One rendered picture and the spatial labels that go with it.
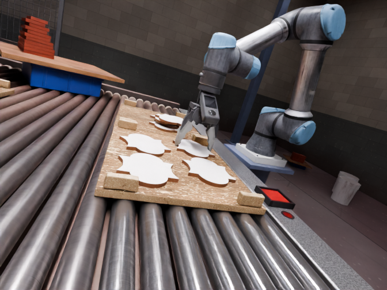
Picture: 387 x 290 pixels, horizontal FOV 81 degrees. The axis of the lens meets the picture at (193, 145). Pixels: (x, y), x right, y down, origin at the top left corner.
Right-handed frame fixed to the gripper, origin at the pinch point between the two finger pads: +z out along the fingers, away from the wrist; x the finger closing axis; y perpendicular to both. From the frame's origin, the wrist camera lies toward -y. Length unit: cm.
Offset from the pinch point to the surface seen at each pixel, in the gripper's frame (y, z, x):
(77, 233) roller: -39.7, 2.7, 26.0
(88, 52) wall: 477, -13, 116
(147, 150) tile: -10.8, -0.4, 15.7
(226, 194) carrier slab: -26.4, 0.7, -1.4
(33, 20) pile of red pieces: 68, -26, 71
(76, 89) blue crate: 56, 0, 47
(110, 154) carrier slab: -15.2, 0.6, 24.4
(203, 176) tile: -21.3, -0.3, 3.1
